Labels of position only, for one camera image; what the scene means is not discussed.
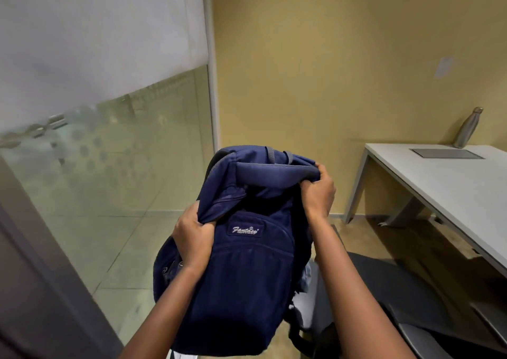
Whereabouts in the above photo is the person's right hand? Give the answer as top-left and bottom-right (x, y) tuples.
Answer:
(299, 163), (337, 222)

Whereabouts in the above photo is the person's left hand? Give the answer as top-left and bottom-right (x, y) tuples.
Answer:
(172, 200), (217, 277)

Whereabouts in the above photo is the navy blue backpack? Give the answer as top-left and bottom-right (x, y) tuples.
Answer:
(152, 145), (329, 358)

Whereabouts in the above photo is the person's left forearm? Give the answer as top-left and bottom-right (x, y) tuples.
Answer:
(118, 266), (204, 359)

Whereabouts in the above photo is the person's right forearm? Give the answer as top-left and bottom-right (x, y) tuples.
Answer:
(308, 215), (417, 359)

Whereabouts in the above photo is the white desk leg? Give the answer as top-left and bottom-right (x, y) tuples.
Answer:
(342, 150), (374, 225)

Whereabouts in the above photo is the frosted glass partition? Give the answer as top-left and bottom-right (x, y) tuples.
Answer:
(0, 66), (217, 347)

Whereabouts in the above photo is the grey desk support foot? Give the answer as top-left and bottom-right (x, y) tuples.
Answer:
(378, 196), (427, 229)

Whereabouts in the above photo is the black office chair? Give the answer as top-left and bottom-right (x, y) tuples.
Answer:
(309, 224), (507, 359)

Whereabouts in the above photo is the metal glass door fitting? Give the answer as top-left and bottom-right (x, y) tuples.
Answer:
(0, 113), (69, 150)

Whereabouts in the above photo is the steel water bottle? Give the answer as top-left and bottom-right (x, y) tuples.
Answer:
(453, 106), (484, 149)

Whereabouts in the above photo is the grey desk cable hatch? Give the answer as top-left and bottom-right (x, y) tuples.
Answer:
(410, 148), (485, 160)

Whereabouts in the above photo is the white partition frame post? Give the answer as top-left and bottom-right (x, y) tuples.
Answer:
(201, 0), (221, 154)

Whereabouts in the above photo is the dark door frame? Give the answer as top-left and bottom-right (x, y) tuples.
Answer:
(0, 156), (124, 359)

